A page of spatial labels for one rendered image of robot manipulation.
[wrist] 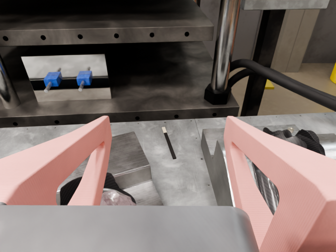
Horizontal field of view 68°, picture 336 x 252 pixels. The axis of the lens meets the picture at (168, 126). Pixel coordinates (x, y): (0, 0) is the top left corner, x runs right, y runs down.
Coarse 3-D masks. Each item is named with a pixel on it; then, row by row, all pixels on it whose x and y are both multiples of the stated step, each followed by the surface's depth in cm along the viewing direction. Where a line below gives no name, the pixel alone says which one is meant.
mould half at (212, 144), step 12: (204, 132) 66; (216, 132) 66; (204, 144) 65; (216, 144) 53; (324, 144) 51; (204, 156) 66; (216, 156) 53; (216, 168) 54; (216, 180) 54; (228, 180) 46; (216, 192) 55; (228, 192) 46; (228, 204) 46
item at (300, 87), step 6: (300, 84) 76; (294, 90) 76; (300, 90) 75; (306, 90) 75; (312, 90) 75; (306, 96) 75; (312, 96) 74; (318, 96) 74; (324, 96) 74; (318, 102) 74; (324, 102) 74; (330, 102) 73; (330, 108) 74
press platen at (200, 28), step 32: (0, 0) 111; (32, 0) 111; (64, 0) 111; (96, 0) 111; (128, 0) 111; (160, 0) 112; (192, 0) 112; (0, 32) 77; (32, 32) 78; (64, 32) 78; (96, 32) 79; (128, 32) 80; (160, 32) 81; (192, 32) 82
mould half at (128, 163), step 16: (112, 144) 54; (128, 144) 54; (112, 160) 50; (128, 160) 50; (144, 160) 50; (80, 176) 47; (128, 176) 49; (144, 176) 50; (128, 192) 49; (144, 192) 49
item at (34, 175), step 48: (48, 144) 8; (96, 144) 11; (0, 192) 5; (48, 192) 7; (96, 192) 11; (0, 240) 4; (48, 240) 4; (96, 240) 4; (144, 240) 4; (192, 240) 4; (240, 240) 4
